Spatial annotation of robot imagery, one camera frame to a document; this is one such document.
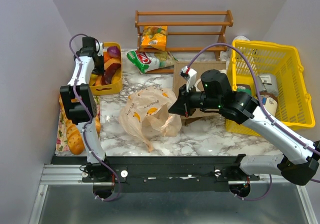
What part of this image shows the burlap tote bag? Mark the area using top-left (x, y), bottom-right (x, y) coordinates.
top-left (172, 61), bottom-right (227, 126)

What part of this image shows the orange plastic grocery bag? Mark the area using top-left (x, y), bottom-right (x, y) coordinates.
top-left (118, 87), bottom-right (182, 152)

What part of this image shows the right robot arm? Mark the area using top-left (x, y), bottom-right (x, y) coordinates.
top-left (169, 67), bottom-right (320, 186)

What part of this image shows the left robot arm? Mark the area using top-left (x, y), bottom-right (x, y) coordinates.
top-left (60, 33), bottom-right (111, 182)

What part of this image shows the orange tomato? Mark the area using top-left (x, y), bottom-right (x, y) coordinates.
top-left (103, 52), bottom-right (110, 63)

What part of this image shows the purple onion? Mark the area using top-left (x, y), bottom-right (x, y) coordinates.
top-left (107, 46), bottom-right (121, 58)

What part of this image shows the yellow plastic bin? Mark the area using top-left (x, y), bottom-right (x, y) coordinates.
top-left (89, 42), bottom-right (123, 96)

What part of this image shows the green box in basket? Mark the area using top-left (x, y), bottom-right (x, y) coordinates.
top-left (236, 84), bottom-right (252, 95)

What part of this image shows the green white Chulz chips bag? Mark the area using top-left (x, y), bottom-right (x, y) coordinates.
top-left (126, 50), bottom-right (177, 74)

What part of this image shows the wooden shelf rack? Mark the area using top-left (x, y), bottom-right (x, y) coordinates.
top-left (134, 9), bottom-right (234, 74)

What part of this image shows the yellow chips bag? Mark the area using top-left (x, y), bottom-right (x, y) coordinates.
top-left (141, 26), bottom-right (168, 51)

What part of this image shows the grey wrapped package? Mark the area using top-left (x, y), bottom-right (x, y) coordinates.
top-left (257, 73), bottom-right (279, 97)

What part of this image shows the brown labelled jar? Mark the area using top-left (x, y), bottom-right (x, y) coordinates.
top-left (260, 92), bottom-right (278, 116)

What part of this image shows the yellow mesh basket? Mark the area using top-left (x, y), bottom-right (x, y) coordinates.
top-left (225, 40), bottom-right (316, 136)

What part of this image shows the long baguette bread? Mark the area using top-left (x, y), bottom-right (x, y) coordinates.
top-left (59, 97), bottom-right (85, 155)

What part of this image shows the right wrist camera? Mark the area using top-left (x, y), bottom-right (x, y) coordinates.
top-left (180, 66), bottom-right (197, 92)

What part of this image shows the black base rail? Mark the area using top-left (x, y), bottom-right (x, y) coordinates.
top-left (51, 155), bottom-right (258, 193)

